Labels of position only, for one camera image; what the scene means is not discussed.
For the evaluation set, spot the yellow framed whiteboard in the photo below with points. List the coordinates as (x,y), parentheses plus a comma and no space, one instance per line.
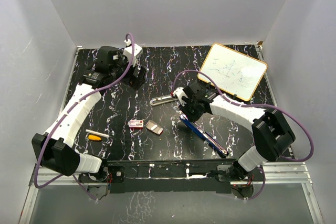
(234,72)

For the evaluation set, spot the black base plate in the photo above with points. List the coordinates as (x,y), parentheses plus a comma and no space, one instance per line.
(171,175)

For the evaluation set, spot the white marker pen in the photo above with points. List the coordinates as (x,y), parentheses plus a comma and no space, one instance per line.
(97,133)

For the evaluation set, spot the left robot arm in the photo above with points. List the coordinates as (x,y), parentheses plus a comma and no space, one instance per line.
(54,149)

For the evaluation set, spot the red staple box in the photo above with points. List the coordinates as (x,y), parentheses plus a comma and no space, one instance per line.
(136,124)

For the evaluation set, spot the staple strip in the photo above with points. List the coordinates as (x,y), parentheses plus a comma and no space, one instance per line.
(154,127)

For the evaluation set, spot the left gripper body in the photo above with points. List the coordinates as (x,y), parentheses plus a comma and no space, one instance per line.
(121,68)

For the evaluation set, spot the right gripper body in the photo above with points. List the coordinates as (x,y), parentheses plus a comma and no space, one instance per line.
(190,109)

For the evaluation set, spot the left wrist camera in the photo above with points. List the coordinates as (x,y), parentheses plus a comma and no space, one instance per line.
(132,55)

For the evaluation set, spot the orange marker cap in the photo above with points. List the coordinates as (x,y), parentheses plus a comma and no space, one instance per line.
(94,138)

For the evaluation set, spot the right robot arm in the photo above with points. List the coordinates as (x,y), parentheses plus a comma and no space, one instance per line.
(271,131)

